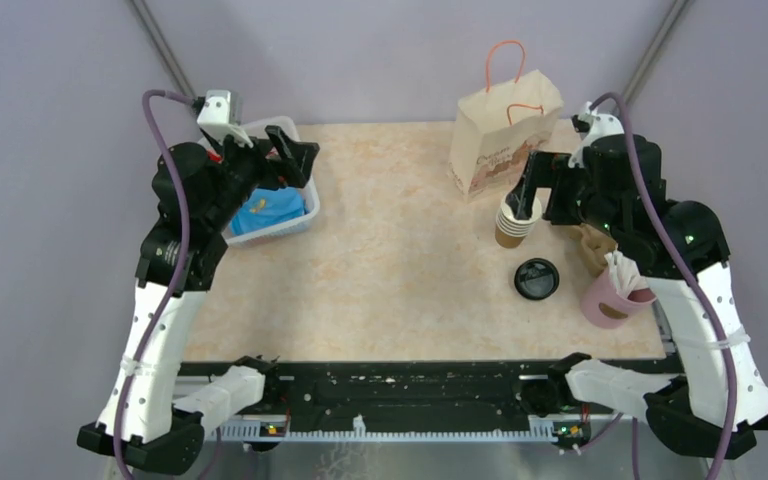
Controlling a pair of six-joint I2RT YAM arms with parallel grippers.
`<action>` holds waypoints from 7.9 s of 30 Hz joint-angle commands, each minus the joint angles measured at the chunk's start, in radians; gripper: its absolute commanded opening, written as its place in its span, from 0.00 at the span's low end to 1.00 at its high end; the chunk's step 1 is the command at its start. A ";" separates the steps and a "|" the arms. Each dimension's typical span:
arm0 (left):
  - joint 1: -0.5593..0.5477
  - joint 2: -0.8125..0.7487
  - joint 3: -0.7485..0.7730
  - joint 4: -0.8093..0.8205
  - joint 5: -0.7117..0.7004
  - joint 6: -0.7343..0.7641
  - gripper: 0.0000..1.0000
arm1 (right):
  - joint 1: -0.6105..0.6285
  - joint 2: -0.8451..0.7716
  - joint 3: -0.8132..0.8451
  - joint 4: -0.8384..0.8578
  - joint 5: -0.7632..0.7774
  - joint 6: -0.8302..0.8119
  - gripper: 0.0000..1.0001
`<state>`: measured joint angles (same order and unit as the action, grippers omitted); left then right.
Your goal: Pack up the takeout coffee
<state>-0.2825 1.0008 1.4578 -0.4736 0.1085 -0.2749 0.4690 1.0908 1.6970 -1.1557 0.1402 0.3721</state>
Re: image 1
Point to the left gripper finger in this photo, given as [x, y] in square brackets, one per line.
[295, 162]
[285, 147]

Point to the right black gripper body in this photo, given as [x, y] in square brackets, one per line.
[570, 198]

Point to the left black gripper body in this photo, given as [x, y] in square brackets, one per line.
[242, 170]

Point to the stack of paper cups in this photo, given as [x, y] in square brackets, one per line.
[510, 231]

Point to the black lid stack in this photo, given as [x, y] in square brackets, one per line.
[536, 279]

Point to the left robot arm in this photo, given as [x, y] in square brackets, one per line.
[199, 187]

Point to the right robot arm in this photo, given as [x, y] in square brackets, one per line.
[719, 401]

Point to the paper takeout bag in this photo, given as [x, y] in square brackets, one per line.
[496, 125]

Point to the white plastic basket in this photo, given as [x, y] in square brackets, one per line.
[297, 225]

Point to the red snack bag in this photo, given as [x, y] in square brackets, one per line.
[214, 157]

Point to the blue snack bag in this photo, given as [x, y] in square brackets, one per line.
[266, 208]

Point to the cardboard cup carrier stack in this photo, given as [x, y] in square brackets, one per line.
[592, 247]

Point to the white wrapped straws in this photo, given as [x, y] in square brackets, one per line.
[624, 274]

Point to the pink holder cup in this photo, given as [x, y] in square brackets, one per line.
[604, 307]

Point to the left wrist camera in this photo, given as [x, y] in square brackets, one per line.
[218, 117]

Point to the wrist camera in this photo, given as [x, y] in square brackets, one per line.
[218, 117]
[592, 125]

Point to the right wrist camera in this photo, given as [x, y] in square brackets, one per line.
[592, 125]

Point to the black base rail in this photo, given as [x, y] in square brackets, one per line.
[424, 402]

